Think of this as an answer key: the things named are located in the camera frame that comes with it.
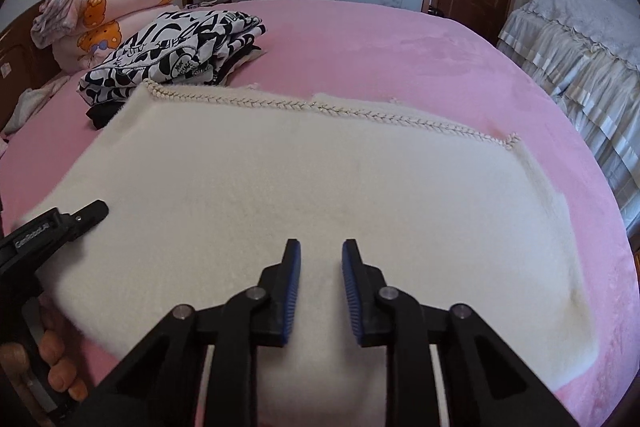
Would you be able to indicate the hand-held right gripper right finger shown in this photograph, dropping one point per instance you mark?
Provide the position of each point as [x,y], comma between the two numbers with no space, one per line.
[350,297]

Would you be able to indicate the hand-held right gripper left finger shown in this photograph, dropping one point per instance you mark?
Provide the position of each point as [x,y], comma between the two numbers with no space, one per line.
[292,302]

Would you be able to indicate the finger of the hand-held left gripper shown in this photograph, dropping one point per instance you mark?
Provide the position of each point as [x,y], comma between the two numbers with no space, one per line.
[90,214]

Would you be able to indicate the white knitted sweater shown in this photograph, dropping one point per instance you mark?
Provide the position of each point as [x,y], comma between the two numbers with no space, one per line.
[300,187]

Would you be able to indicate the black and white printed clothes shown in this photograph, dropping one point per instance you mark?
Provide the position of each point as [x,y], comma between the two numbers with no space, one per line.
[170,47]

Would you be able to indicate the person's left hand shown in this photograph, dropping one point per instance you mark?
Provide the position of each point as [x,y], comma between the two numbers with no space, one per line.
[57,352]

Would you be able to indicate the white crumpled cloth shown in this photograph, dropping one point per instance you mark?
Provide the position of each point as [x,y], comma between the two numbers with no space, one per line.
[27,107]

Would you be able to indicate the wooden headboard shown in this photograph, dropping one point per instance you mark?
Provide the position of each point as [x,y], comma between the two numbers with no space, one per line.
[20,62]

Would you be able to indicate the pink plush bed blanket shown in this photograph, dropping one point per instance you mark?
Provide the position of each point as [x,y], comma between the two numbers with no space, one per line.
[400,57]

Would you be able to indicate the white ruffled furniture cover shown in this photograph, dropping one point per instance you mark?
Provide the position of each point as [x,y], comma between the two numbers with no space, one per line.
[575,37]

